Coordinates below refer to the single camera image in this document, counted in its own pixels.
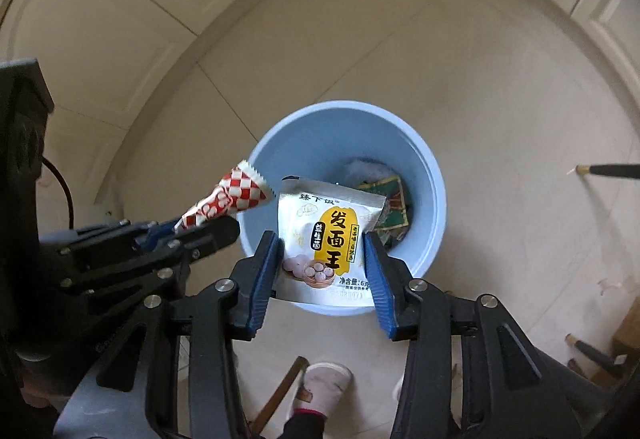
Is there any brown wooden stick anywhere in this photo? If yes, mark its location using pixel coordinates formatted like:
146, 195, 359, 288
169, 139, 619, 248
250, 356, 308, 435

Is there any white plastic bag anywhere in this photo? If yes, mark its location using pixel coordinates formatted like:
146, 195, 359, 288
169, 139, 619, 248
342, 159, 396, 184

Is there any person's white slipper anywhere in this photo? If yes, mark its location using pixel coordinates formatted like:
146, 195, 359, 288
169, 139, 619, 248
290, 361, 354, 420

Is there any person's dark trouser leg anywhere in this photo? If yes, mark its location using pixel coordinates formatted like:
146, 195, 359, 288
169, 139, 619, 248
280, 411, 331, 439

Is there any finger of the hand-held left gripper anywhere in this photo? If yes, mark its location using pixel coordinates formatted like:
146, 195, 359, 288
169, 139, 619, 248
42, 218, 180, 256
59, 216, 241, 304

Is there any brown cardboard box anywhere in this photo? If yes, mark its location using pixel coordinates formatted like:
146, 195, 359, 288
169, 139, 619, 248
612, 299, 640, 370

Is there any blue plastic bin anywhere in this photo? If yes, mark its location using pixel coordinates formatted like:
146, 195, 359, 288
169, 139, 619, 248
236, 100, 447, 317

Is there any black furniture leg gold tip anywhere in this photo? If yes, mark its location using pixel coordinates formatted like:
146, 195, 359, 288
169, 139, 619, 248
575, 163, 640, 180
565, 334, 626, 377

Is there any red checkered packet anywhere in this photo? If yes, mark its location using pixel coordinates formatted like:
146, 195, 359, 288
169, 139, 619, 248
180, 160, 277, 232

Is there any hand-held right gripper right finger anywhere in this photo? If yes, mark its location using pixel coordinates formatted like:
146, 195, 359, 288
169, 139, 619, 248
362, 231, 583, 439

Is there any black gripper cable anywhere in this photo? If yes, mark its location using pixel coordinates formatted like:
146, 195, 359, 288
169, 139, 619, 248
40, 156, 76, 232

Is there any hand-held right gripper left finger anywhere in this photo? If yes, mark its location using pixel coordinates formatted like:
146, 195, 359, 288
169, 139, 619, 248
52, 230, 286, 439

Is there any green gold packet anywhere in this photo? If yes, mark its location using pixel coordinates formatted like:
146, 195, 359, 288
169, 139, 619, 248
357, 175, 411, 247

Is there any white yellow yeast packet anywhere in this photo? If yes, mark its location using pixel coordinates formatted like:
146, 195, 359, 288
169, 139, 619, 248
272, 176, 387, 307

